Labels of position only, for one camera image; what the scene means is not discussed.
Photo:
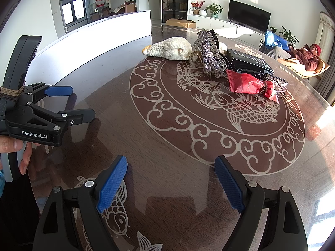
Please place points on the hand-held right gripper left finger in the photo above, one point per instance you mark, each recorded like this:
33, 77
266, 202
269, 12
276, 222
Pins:
112, 185

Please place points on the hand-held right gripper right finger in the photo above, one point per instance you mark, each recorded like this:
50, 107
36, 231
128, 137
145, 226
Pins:
230, 185

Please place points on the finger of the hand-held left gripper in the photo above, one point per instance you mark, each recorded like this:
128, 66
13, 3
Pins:
78, 116
59, 91

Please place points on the red snack packet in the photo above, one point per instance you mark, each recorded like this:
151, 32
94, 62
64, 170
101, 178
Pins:
246, 83

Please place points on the white knit pouch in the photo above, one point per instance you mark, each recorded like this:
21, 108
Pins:
170, 48

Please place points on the rhinestone bow hair clip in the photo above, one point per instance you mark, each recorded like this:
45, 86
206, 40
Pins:
209, 62

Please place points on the gold hair claw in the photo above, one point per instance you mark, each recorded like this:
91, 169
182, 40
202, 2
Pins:
193, 56

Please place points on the black hair claw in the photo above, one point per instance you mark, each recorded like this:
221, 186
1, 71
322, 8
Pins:
213, 41

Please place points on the person's left hand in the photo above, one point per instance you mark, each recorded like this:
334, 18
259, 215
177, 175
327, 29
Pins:
10, 145

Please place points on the black box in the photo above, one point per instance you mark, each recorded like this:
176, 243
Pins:
248, 61

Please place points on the flat cardboard box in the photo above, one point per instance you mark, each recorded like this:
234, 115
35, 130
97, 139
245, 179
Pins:
180, 23

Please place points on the grey curtain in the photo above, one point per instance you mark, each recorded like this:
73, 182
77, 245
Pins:
327, 86

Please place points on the dark glass display cabinet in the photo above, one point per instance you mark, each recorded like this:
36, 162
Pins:
174, 0

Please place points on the blue tote bag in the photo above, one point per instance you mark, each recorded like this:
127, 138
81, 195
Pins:
276, 40

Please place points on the white television cabinet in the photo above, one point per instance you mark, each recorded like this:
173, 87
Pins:
222, 26

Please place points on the large leafy potted plant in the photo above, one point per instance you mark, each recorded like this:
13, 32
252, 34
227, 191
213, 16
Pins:
288, 35

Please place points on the red flower arrangement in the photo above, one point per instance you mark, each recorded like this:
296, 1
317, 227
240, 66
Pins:
196, 6

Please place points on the small potted plant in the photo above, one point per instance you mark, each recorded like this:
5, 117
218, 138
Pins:
273, 29

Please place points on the white round vase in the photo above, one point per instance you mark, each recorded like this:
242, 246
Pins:
202, 12

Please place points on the black television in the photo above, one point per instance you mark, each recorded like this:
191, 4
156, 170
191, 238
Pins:
248, 14

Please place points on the bushy green potted plant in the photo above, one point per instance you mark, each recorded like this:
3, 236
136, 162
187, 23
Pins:
214, 9

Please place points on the white patterned appliance cover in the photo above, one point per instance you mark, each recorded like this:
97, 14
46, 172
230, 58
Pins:
325, 34

